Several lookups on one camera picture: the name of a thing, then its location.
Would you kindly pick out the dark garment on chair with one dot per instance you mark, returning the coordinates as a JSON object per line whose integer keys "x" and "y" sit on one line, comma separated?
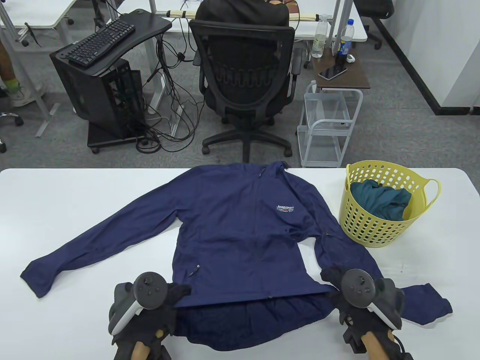
{"x": 243, "y": 11}

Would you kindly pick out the black smartphone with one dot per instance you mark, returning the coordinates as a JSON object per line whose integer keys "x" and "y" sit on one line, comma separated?
{"x": 332, "y": 73}

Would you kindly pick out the black rolling tower stand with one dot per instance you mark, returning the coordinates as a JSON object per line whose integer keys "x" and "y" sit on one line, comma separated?
{"x": 108, "y": 139}

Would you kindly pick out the black computer keyboard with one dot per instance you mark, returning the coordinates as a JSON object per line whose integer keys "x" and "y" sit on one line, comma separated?
{"x": 100, "y": 42}

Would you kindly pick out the brown side table top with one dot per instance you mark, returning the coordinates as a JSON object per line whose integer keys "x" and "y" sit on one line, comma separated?
{"x": 352, "y": 77}

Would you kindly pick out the person's left forearm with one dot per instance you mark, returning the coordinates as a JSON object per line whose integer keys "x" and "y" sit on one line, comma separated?
{"x": 140, "y": 351}

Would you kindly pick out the person's right forearm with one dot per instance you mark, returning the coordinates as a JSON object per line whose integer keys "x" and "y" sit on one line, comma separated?
{"x": 375, "y": 347}

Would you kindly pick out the dark soda bottle blue cap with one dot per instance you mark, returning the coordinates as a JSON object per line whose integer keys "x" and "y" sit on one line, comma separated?
{"x": 343, "y": 47}

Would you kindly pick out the navy blue zip jacket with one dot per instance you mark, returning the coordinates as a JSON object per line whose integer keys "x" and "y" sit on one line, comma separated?
{"x": 240, "y": 232}

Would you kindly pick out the black chair base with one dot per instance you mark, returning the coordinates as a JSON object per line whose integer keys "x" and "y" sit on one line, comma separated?
{"x": 375, "y": 15}

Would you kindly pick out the person's left fingers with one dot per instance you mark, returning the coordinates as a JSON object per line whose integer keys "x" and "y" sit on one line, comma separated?
{"x": 180, "y": 291}

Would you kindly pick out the clear plastic water bottle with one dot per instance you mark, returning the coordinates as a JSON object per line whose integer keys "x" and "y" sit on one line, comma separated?
{"x": 319, "y": 37}

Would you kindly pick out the small white case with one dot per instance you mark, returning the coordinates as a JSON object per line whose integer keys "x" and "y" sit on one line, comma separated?
{"x": 351, "y": 58}

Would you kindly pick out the black computer tower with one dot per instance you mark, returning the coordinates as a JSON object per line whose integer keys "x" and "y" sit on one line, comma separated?
{"x": 95, "y": 95}

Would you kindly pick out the long white desk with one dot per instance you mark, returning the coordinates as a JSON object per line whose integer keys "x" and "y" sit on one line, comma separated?
{"x": 330, "y": 11}

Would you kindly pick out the teal garment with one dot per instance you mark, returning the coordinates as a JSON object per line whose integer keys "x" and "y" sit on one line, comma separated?
{"x": 378, "y": 200}

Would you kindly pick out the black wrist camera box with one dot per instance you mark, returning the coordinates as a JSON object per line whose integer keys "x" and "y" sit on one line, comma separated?
{"x": 354, "y": 337}

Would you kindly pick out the yellow perforated plastic basket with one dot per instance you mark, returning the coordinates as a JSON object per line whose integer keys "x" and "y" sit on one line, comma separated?
{"x": 369, "y": 230}

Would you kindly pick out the chrome chair base with caster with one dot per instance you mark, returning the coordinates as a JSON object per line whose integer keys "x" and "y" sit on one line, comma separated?
{"x": 13, "y": 118}

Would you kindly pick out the person's left hand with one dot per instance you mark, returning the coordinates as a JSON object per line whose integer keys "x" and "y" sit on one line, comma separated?
{"x": 157, "y": 318}

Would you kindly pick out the black mesh office chair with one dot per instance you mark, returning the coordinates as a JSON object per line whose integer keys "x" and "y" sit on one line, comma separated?
{"x": 245, "y": 90}

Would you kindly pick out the person's right fingers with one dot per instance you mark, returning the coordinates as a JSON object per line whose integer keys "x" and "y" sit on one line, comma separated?
{"x": 330, "y": 276}

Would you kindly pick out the black curved desk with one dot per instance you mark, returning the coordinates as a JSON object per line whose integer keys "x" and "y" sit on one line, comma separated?
{"x": 146, "y": 22}

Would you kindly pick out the person's right hand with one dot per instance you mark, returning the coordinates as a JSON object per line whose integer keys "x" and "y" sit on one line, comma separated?
{"x": 347, "y": 313}

